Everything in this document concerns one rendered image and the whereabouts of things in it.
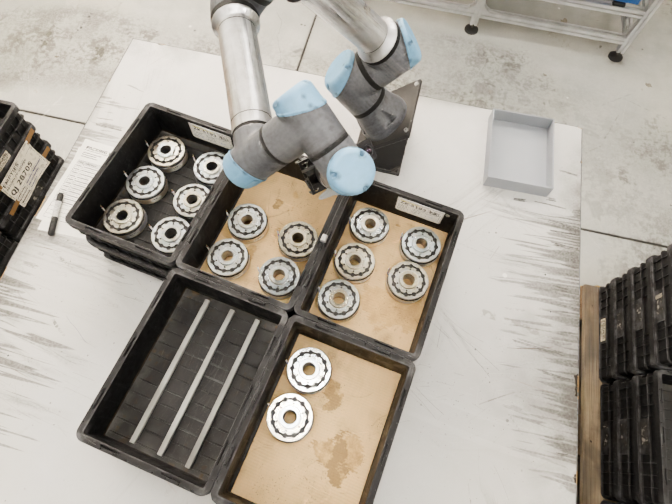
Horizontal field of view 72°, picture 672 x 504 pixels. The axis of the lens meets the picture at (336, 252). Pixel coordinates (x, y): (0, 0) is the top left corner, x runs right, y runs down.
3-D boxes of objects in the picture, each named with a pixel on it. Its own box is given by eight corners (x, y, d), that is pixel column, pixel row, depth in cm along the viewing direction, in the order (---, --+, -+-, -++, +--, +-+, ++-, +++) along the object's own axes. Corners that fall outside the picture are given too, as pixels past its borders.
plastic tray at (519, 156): (488, 118, 157) (493, 108, 153) (547, 128, 156) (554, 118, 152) (482, 185, 147) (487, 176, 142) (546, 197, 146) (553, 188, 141)
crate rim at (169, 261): (151, 106, 129) (148, 100, 127) (249, 141, 125) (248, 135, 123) (66, 225, 114) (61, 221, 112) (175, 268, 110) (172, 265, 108)
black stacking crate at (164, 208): (162, 129, 138) (149, 102, 127) (253, 161, 134) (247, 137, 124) (85, 241, 123) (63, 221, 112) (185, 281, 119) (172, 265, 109)
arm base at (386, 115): (370, 109, 147) (350, 88, 141) (410, 91, 137) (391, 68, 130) (361, 147, 140) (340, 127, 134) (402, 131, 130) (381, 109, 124)
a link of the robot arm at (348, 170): (357, 132, 70) (388, 177, 73) (342, 134, 81) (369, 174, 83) (316, 163, 70) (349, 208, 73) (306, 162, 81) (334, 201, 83)
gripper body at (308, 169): (293, 160, 96) (301, 162, 85) (330, 142, 97) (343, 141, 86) (309, 194, 98) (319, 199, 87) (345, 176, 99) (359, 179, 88)
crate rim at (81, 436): (175, 269, 110) (172, 265, 108) (291, 315, 107) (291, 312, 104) (77, 438, 95) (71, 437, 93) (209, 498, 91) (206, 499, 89)
